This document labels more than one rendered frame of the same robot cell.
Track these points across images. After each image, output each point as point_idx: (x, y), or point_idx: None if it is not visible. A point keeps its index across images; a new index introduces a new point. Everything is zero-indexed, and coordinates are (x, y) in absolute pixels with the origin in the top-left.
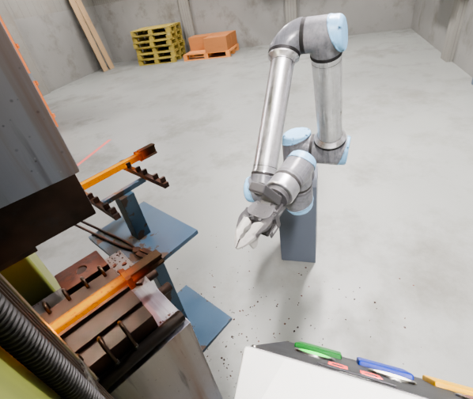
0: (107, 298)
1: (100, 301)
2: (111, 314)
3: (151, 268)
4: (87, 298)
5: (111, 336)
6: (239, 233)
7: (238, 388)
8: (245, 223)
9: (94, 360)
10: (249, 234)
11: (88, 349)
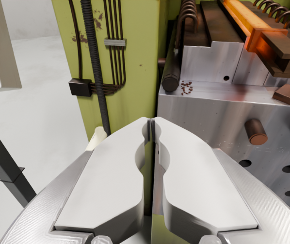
0: (244, 28)
1: (246, 24)
2: (220, 31)
3: (266, 60)
4: (261, 19)
5: (197, 32)
6: (170, 130)
7: None
8: (188, 177)
9: (186, 25)
10: (121, 141)
11: (201, 26)
